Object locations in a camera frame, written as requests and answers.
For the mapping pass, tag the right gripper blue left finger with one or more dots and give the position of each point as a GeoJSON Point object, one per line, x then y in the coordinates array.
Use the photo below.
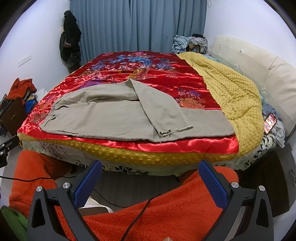
{"type": "Point", "coordinates": [43, 222]}

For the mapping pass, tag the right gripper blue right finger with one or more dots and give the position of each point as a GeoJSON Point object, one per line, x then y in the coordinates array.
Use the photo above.
{"type": "Point", "coordinates": [246, 213]}

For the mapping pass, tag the beige khaki pants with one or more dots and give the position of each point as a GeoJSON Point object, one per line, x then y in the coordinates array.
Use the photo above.
{"type": "Point", "coordinates": [131, 111]}

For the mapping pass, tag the orange fleece trousers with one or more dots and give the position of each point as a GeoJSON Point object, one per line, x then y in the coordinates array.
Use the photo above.
{"type": "Point", "coordinates": [185, 213]}

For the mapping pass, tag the blue garment on box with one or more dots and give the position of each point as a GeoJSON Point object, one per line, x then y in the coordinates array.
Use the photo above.
{"type": "Point", "coordinates": [30, 104]}

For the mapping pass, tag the red snack packet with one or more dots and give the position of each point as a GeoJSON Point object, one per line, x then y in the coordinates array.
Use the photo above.
{"type": "Point", "coordinates": [269, 123]}

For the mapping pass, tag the yellow dotted fleece blanket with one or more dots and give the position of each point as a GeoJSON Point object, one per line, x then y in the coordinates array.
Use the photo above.
{"type": "Point", "coordinates": [238, 96]}

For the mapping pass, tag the orange garment on box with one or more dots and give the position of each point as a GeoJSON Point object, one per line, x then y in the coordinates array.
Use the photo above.
{"type": "Point", "coordinates": [19, 89]}

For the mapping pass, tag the red floral satin bedspread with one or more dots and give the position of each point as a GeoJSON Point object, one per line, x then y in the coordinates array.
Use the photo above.
{"type": "Point", "coordinates": [165, 72]}

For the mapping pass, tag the blue pleated curtain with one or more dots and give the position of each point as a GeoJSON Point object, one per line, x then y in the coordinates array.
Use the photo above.
{"type": "Point", "coordinates": [116, 26]}

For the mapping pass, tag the striped clothes pile by curtain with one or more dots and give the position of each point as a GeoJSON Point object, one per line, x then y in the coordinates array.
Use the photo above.
{"type": "Point", "coordinates": [195, 43]}

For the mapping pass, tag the white wall switch plate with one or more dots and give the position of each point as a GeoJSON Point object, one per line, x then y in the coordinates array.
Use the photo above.
{"type": "Point", "coordinates": [24, 60]}

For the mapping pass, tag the black clothes hanging on wall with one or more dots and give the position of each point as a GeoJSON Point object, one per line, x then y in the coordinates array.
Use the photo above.
{"type": "Point", "coordinates": [69, 42]}

